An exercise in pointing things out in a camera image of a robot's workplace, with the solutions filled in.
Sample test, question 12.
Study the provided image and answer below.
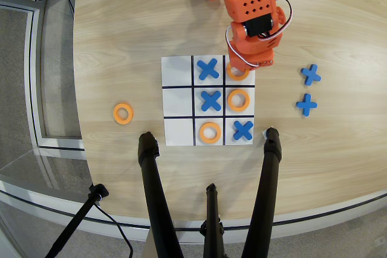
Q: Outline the grey metal partition frame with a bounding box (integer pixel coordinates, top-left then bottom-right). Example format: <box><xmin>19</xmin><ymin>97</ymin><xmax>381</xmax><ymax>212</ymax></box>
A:
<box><xmin>0</xmin><ymin>0</ymin><xmax>88</xmax><ymax>160</ymax></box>

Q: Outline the white tic-tac-toe paper board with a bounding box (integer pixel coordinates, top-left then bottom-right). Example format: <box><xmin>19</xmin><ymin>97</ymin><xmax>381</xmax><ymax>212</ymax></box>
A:
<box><xmin>161</xmin><ymin>54</ymin><xmax>256</xmax><ymax>147</ymax></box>

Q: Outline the short black tripod leg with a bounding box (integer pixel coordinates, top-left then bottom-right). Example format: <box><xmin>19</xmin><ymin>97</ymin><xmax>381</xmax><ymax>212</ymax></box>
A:
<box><xmin>199</xmin><ymin>182</ymin><xmax>226</xmax><ymax>258</ymax></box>

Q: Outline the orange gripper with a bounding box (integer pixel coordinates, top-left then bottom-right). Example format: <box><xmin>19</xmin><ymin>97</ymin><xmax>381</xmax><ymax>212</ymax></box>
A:
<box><xmin>227</xmin><ymin>23</ymin><xmax>283</xmax><ymax>73</ymax></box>

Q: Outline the blue foam cross piece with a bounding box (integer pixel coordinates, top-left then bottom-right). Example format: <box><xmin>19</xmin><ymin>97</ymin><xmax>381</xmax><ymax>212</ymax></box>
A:
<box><xmin>295</xmin><ymin>93</ymin><xmax>319</xmax><ymax>118</ymax></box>
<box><xmin>300</xmin><ymin>63</ymin><xmax>322</xmax><ymax>87</ymax></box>
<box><xmin>232</xmin><ymin>120</ymin><xmax>255</xmax><ymax>143</ymax></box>
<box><xmin>200</xmin><ymin>90</ymin><xmax>223</xmax><ymax>112</ymax></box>
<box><xmin>196</xmin><ymin>57</ymin><xmax>220</xmax><ymax>82</ymax></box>

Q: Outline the orange foam ring piece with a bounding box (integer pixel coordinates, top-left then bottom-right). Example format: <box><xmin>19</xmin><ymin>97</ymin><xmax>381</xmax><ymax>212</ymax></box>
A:
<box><xmin>198</xmin><ymin>121</ymin><xmax>223</xmax><ymax>145</ymax></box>
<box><xmin>226</xmin><ymin>88</ymin><xmax>252</xmax><ymax>112</ymax></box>
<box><xmin>226</xmin><ymin>62</ymin><xmax>251</xmax><ymax>82</ymax></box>
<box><xmin>112</xmin><ymin>103</ymin><xmax>134</xmax><ymax>125</ymax></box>

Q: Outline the thin black stand pole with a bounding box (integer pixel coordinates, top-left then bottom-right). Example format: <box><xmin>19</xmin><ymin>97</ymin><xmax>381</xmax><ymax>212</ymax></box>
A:
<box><xmin>44</xmin><ymin>183</ymin><xmax>110</xmax><ymax>258</ymax></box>

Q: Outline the black stand cable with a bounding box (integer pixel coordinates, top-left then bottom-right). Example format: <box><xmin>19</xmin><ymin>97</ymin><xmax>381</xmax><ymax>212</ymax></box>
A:
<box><xmin>93</xmin><ymin>202</ymin><xmax>134</xmax><ymax>258</ymax></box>

